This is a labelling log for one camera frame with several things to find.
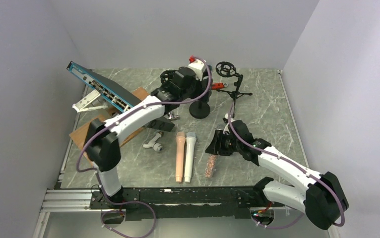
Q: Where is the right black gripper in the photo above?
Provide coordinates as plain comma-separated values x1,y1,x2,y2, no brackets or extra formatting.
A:
206,129,242,156

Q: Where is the sprinkle pattern silver microphone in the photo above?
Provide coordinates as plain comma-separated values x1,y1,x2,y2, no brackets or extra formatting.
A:
204,137,218,178

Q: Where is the black round base clip stand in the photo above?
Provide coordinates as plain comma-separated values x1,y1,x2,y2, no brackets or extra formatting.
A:
189,101,210,119

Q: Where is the white microphone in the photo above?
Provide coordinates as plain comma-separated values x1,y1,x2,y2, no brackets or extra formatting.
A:
184,132,197,182

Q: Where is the black mini tripod stand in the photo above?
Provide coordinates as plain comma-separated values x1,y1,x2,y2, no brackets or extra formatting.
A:
215,61,253,104

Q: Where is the black shock mount desk stand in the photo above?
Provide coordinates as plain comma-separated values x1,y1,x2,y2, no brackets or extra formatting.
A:
160,69,177,88

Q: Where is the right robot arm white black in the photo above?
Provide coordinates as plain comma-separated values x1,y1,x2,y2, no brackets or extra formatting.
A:
205,119,349,230

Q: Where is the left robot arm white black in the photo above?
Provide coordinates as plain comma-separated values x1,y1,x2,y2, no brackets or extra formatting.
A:
81,65,213,208

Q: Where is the silver metal clamp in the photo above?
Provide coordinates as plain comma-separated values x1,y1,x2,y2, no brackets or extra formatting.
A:
167,112,180,121

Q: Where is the white pipe fitting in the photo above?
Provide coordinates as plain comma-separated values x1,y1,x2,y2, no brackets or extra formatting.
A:
142,131,164,152

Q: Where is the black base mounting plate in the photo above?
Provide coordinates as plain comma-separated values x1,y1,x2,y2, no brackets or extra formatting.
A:
89,186,270,221

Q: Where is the wooden board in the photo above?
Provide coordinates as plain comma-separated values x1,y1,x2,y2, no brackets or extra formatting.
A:
69,87,149,150

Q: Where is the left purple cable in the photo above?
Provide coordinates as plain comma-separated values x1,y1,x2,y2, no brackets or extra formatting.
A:
75,56,213,238

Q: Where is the purple cable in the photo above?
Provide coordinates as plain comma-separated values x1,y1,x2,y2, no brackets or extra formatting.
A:
227,103,346,231
75,56,213,238

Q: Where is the red handled adjustable wrench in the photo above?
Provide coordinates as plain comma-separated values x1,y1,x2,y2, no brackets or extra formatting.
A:
211,83,228,90

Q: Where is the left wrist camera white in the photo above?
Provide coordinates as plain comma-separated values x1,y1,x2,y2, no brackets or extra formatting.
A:
188,56,207,80

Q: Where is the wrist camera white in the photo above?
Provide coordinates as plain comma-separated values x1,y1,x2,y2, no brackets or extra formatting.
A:
223,113,232,127
188,56,207,80

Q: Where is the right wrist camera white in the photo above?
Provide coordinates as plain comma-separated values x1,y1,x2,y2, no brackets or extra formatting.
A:
223,113,232,127

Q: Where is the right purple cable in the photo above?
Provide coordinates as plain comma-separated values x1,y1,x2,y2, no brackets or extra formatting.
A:
227,103,346,231

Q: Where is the blue black network switch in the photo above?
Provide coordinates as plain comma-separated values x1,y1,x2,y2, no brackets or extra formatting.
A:
66,61,145,114

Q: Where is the white bracket stand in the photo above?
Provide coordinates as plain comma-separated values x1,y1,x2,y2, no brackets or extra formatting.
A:
72,90,108,113

